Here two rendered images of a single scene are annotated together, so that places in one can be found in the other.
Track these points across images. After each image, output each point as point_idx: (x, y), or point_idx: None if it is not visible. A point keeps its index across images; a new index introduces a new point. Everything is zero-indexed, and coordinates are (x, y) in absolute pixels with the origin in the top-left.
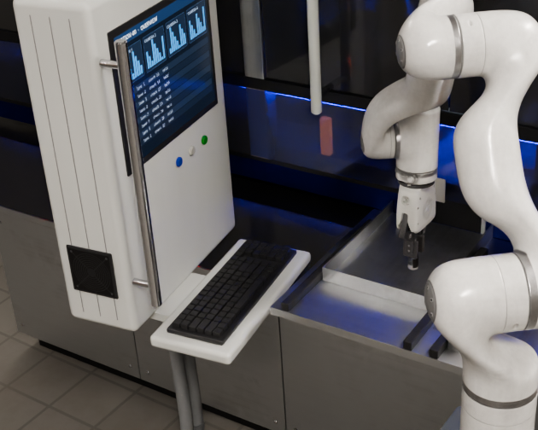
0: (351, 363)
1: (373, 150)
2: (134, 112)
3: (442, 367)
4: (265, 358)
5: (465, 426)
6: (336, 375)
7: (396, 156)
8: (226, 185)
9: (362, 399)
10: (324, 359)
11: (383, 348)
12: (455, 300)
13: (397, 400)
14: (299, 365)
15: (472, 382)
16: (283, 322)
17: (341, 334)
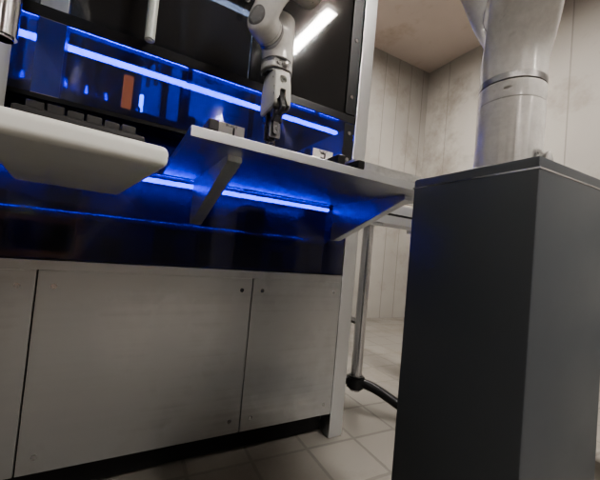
0: (135, 325)
1: (274, 16)
2: None
3: (368, 176)
4: None
5: (526, 110)
6: (112, 348)
7: (278, 39)
8: (3, 98)
9: (144, 364)
10: (98, 332)
11: (321, 165)
12: None
13: (184, 348)
14: (57, 354)
15: (535, 59)
16: (42, 301)
17: (280, 154)
